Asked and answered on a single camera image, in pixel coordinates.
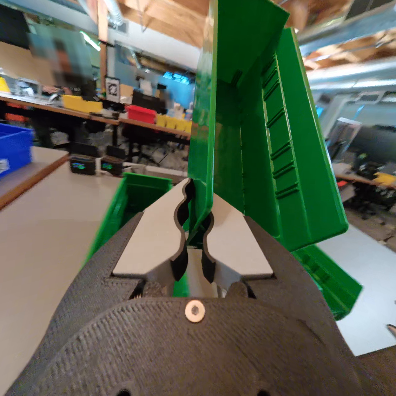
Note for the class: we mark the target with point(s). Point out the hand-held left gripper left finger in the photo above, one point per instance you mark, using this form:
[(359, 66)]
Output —
[(148, 244)]

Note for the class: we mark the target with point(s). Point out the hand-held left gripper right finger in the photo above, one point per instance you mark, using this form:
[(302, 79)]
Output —
[(238, 247)]

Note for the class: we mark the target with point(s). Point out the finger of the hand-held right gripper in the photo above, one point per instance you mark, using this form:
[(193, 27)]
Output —
[(393, 330)]

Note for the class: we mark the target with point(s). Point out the green plastic bin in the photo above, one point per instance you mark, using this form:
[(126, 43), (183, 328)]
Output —
[(331, 278), (148, 198), (235, 123), (102, 229)]

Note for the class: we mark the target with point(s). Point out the brown edged side desk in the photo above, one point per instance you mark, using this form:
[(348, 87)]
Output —
[(40, 161)]

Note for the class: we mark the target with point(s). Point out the black battery charger case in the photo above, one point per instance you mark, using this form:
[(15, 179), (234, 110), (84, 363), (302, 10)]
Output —
[(82, 164), (113, 165)]

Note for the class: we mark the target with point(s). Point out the wooden workbench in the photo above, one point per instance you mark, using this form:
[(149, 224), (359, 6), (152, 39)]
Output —
[(46, 107), (148, 126)]

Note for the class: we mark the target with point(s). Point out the small yellow bin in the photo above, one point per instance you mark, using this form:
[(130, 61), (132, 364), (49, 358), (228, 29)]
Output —
[(171, 123), (187, 127), (180, 125), (161, 121)]

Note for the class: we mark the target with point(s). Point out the red plastic bin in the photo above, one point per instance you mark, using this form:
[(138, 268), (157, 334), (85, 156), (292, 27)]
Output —
[(140, 114)]

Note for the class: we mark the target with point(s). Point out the black monitor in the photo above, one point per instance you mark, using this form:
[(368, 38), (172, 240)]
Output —
[(148, 100)]

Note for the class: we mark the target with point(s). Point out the grey monitor back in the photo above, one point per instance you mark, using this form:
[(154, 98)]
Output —
[(345, 139)]

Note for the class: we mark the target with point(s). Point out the yellow plastic bin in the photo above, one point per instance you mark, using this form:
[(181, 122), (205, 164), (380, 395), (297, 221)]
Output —
[(82, 103), (4, 85)]

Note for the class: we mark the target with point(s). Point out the black white marker sign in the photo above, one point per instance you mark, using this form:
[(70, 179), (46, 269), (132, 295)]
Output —
[(112, 89)]

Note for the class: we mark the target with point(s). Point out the blue plastic bin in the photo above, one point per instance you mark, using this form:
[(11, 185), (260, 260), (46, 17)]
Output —
[(15, 145)]

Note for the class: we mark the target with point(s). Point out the tan wooden board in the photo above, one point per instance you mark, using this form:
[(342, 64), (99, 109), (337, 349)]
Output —
[(15, 68)]

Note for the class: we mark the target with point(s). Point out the silver air duct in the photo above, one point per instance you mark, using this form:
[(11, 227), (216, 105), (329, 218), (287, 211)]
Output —
[(355, 79), (355, 34)]

